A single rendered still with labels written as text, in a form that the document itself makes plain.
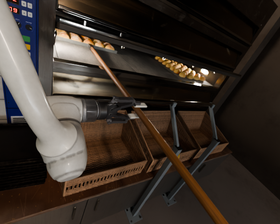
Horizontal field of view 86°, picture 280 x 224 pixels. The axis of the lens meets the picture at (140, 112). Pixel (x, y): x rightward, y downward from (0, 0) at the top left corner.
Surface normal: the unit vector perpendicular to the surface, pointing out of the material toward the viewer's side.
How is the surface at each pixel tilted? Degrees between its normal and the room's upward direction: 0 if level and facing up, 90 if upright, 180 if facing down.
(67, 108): 18
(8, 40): 60
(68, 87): 70
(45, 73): 90
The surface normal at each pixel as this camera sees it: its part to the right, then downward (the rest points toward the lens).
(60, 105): 0.42, -0.55
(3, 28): 0.79, 0.10
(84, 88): 0.54, 0.29
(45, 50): 0.45, 0.60
